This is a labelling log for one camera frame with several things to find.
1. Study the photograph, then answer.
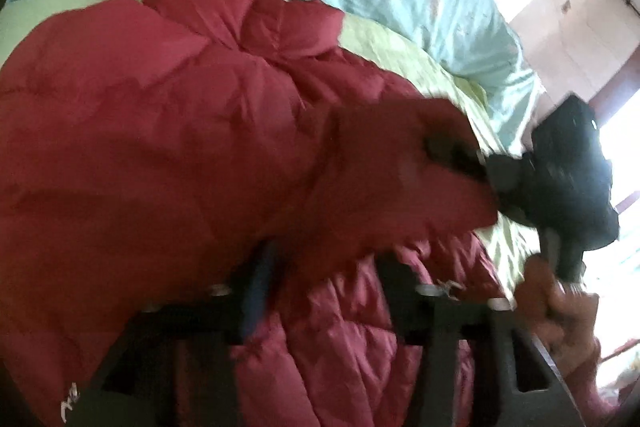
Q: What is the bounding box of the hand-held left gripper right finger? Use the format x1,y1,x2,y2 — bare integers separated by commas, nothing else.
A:
375,256,583,427

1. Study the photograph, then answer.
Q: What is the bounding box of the person's right forearm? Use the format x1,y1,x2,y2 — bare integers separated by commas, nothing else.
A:
560,342,633,420

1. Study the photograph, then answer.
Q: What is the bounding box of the light green blanket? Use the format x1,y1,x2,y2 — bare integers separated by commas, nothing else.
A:
0,0,551,308

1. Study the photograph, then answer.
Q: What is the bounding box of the person's right hand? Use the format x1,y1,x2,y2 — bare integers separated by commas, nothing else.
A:
517,254,601,360

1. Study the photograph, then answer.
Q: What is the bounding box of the red quilted blanket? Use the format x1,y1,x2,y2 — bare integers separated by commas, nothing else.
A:
0,0,507,427

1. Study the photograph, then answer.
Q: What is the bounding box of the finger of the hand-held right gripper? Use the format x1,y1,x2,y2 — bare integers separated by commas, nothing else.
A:
424,134,488,182

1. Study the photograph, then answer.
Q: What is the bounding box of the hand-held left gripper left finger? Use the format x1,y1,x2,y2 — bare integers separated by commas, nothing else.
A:
65,241,282,427

